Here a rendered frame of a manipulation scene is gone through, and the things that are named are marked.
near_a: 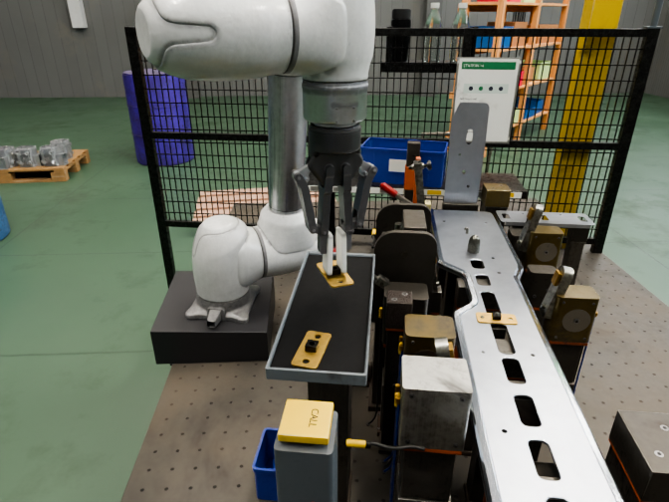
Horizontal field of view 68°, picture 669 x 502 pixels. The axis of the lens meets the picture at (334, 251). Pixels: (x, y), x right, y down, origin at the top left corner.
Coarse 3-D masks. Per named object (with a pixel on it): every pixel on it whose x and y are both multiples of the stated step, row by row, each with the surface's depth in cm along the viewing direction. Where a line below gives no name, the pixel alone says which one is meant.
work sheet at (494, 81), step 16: (464, 64) 179; (480, 64) 178; (496, 64) 178; (512, 64) 177; (464, 80) 181; (480, 80) 181; (496, 80) 180; (512, 80) 179; (464, 96) 183; (480, 96) 183; (496, 96) 182; (512, 96) 182; (496, 112) 185; (512, 112) 184; (496, 128) 187
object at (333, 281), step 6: (318, 264) 83; (324, 270) 81; (336, 270) 79; (324, 276) 80; (330, 276) 79; (336, 276) 79; (342, 276) 79; (348, 276) 79; (330, 282) 78; (336, 282) 78; (348, 282) 78
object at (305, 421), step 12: (288, 408) 61; (300, 408) 61; (312, 408) 61; (324, 408) 61; (288, 420) 59; (300, 420) 59; (312, 420) 59; (324, 420) 59; (288, 432) 57; (300, 432) 57; (312, 432) 57; (324, 432) 57; (324, 444) 57
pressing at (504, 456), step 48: (480, 240) 144; (480, 288) 119; (480, 336) 102; (528, 336) 102; (480, 384) 88; (528, 384) 88; (480, 432) 78; (528, 432) 78; (576, 432) 78; (528, 480) 70; (576, 480) 70
